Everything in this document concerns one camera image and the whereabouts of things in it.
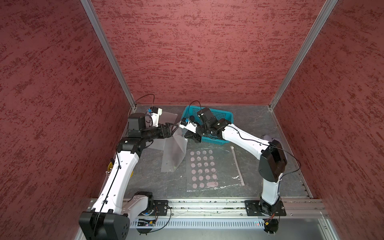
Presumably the left corner aluminium post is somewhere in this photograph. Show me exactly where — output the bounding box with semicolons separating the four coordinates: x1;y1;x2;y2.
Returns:
80;0;137;112

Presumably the right corner aluminium post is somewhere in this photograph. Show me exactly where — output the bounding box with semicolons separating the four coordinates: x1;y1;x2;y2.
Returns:
269;0;338;112

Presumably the corner aluminium post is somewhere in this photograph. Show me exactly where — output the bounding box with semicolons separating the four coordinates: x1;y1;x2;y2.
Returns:
80;0;137;112
269;0;338;112

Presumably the purple roller left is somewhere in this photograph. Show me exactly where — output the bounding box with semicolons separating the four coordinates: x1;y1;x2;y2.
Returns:
262;135;273;142

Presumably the aluminium front rail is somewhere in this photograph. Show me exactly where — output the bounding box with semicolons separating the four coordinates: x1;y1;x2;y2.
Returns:
130;198;339;240

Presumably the clear bag with white zipper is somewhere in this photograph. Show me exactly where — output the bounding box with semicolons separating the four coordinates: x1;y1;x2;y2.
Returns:
213;146;245;189

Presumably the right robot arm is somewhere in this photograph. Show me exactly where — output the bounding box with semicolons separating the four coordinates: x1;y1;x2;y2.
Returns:
180;118;287;216

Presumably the teal plastic basket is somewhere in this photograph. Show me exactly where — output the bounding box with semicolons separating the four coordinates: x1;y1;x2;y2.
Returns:
179;106;234;145

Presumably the clear zip-top bag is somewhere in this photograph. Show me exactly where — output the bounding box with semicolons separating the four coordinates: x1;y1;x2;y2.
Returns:
161;129;188;173
149;112;179;151

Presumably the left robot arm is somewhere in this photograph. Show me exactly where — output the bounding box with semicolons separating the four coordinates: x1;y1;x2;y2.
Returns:
79;112;175;240

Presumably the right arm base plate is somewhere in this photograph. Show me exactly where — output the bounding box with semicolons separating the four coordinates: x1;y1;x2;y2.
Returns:
245;200;287;217

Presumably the right black connector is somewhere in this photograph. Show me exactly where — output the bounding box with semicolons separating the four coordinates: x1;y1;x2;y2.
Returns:
264;219;279;234

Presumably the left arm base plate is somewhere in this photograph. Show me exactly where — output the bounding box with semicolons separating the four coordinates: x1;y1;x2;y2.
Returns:
139;200;169;217

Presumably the pink dotted zip-top bag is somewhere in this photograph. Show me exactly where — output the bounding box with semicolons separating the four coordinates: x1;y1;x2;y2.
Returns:
185;149;219;192

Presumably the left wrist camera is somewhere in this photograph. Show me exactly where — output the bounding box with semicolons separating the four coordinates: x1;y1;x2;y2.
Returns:
146;107;163;127

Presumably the left circuit board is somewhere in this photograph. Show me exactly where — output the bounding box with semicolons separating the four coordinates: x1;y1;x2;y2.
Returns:
137;219;157;228

